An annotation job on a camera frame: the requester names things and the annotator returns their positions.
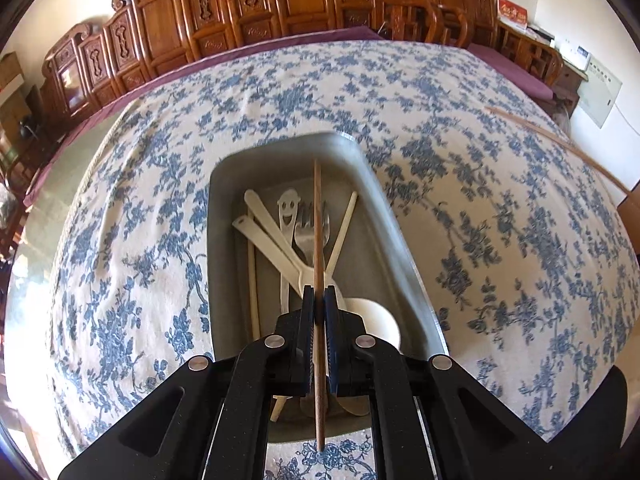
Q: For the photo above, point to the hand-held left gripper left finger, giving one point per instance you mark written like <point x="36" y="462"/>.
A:
<point x="310" y="320"/>

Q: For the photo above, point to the long carved wooden bench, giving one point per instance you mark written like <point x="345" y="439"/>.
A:
<point x="225" y="5"/>

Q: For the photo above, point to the white plastic rice spoon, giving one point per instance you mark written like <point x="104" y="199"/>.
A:
<point x="370" y="320"/>

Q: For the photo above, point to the wooden armchair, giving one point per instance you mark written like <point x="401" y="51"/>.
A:
<point x="405" y="17"/>
<point x="455" y="25"/>

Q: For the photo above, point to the white spoon with smiley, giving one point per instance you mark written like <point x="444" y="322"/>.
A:
<point x="289" y="210"/>

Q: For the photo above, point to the brown wooden chopstick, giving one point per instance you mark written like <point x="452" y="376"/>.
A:
<point x="318" y="220"/>
<point x="560" y="142"/>

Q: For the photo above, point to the red booklet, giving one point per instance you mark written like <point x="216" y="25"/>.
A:
<point x="512" y="12"/>

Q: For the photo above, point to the short purple seat cushion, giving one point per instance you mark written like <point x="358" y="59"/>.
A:
<point x="510" y="70"/>

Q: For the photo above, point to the light bamboo chopstick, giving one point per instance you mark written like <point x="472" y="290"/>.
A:
<point x="345" y="225"/>
<point x="254" y="290"/>

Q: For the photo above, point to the metal fork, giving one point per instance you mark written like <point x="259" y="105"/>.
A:
<point x="305" y="235"/>

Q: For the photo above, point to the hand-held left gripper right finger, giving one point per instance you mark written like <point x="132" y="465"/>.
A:
<point x="331" y="320"/>

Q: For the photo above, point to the brown cardboard box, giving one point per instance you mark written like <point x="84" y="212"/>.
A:
<point x="10" y="70"/>

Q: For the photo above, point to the metal tray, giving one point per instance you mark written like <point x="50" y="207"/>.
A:
<point x="390" y="240"/>

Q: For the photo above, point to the blue floral tablecloth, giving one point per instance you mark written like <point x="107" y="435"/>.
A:
<point x="475" y="110"/>

